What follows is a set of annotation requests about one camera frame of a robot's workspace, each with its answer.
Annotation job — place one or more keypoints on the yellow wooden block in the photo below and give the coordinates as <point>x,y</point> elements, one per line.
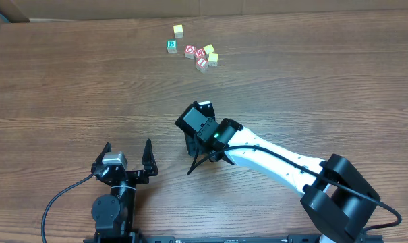
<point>213,59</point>
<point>178,31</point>
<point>208,49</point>

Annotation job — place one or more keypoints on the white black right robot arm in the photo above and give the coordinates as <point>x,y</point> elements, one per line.
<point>336,197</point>

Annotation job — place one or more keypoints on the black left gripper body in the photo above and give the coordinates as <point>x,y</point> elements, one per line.
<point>137,176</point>

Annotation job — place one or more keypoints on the yellow top wooden block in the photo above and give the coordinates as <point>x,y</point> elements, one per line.
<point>178,31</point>

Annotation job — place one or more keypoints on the red I wooden block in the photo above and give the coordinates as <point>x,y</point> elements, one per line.
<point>202,64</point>

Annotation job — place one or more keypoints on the red O wooden block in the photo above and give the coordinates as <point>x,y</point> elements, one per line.
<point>189,51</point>

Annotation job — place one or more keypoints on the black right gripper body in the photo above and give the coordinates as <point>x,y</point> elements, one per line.
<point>196,143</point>

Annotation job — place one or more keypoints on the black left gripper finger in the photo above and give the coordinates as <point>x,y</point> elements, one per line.
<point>106,149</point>
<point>148,160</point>

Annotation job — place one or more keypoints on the green B wooden block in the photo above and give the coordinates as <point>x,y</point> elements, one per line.
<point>172,46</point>

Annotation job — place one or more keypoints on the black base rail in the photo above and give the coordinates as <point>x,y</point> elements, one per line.
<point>293,238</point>

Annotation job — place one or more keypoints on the red M wooden block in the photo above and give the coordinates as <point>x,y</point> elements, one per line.
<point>199,54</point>

